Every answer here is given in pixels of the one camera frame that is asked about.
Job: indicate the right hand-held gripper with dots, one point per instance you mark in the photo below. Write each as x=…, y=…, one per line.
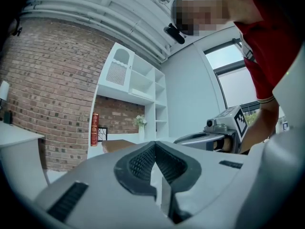
x=228, y=123

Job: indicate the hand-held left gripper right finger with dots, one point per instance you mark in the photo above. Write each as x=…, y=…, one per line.
x=214, y=187

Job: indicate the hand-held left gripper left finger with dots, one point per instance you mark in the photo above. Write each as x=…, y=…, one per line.
x=100, y=182

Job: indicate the person's right forearm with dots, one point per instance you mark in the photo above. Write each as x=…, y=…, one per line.
x=264, y=120

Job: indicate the person's right hand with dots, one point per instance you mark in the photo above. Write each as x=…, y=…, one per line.
x=222, y=144

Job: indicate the red book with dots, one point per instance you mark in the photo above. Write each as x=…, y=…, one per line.
x=95, y=130

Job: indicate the white vase with flowers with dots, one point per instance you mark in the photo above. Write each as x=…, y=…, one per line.
x=141, y=128

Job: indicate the black framed window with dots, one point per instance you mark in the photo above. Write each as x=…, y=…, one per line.
x=236, y=89

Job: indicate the white shelf unit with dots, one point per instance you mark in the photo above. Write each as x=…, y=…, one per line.
x=143, y=85

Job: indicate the white side table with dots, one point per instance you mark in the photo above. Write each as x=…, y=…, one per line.
x=19, y=147

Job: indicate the small black box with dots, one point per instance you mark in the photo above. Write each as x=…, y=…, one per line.
x=7, y=117

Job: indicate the person's red shirt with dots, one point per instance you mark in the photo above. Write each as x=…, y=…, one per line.
x=269, y=44

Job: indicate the person's head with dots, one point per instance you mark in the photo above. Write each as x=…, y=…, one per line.
x=202, y=11

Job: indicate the white shade table lamp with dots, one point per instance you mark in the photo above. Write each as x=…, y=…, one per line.
x=3, y=92

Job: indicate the black picture frame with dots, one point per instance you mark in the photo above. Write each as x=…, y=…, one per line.
x=102, y=134

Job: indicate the black head camera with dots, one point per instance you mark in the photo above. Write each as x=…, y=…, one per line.
x=175, y=33

